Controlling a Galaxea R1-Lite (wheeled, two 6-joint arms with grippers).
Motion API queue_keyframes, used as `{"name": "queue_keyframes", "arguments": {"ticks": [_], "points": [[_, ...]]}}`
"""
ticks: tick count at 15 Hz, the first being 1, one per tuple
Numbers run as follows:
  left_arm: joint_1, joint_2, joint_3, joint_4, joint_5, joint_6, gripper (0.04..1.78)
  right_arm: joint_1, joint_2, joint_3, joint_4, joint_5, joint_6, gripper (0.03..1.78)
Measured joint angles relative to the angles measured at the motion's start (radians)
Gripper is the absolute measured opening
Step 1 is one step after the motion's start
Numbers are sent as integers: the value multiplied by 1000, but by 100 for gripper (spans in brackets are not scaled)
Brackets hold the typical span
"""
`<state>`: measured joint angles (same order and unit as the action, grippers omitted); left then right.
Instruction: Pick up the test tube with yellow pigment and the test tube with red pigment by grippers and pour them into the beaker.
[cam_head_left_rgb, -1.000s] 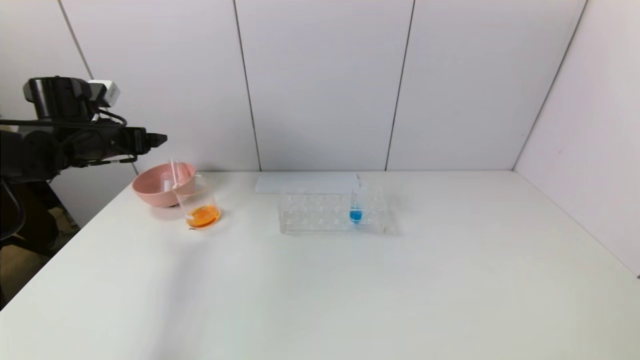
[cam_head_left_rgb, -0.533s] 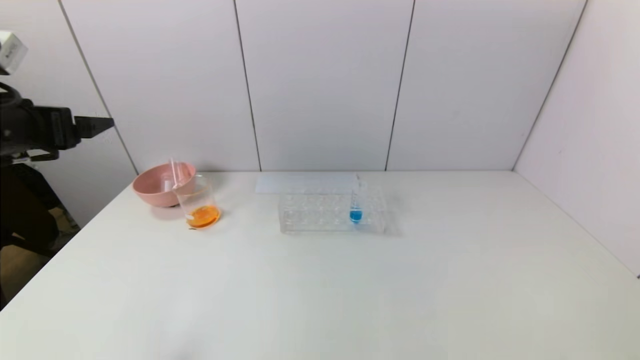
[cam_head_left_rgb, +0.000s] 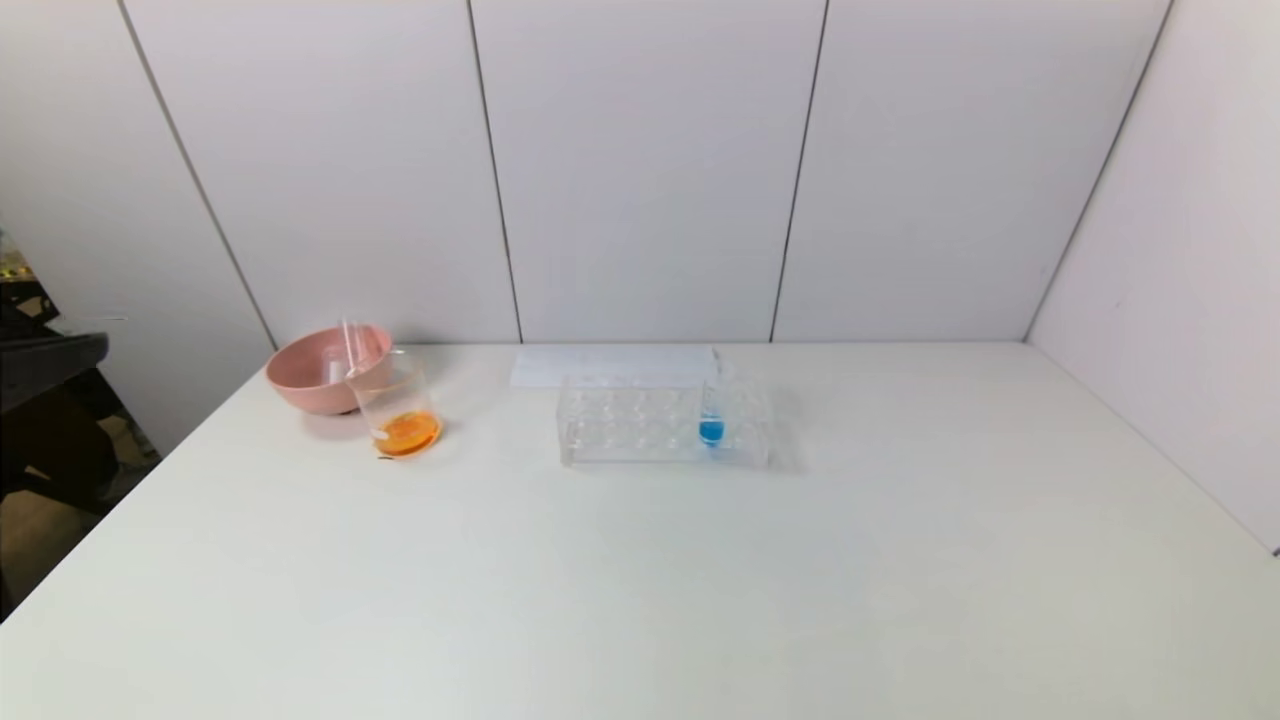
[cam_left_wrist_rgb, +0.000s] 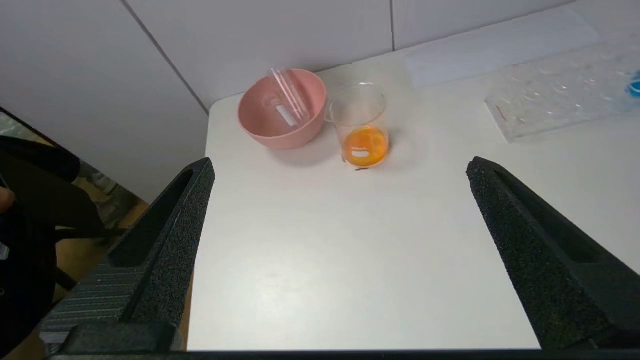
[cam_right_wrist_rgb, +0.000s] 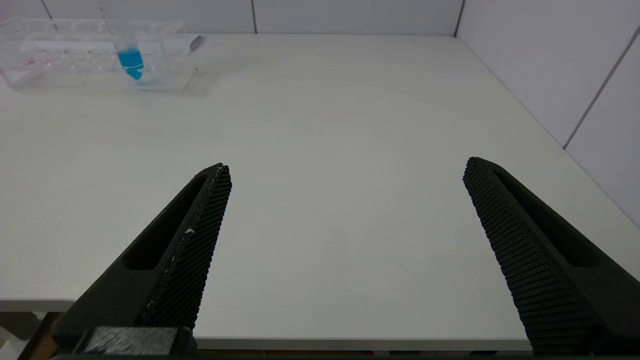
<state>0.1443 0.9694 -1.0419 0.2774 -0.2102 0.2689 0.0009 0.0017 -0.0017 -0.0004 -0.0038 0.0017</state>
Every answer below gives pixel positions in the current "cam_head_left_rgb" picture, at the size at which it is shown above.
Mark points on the black chair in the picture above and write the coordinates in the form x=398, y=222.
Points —
x=50, y=450

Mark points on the test tube with yellow pigment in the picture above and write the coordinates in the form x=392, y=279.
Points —
x=355, y=350

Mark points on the white paper sheet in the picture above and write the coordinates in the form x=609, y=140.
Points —
x=545, y=368

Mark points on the test tube with blue pigment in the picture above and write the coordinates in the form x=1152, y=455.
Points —
x=711, y=431

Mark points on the test tube with red pigment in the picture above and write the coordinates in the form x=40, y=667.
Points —
x=335, y=365

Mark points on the clear glass beaker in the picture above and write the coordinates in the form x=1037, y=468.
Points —
x=405, y=435

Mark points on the clear acrylic test tube rack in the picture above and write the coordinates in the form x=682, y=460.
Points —
x=745, y=440

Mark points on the pink plastic bowl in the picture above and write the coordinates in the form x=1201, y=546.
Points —
x=315, y=375

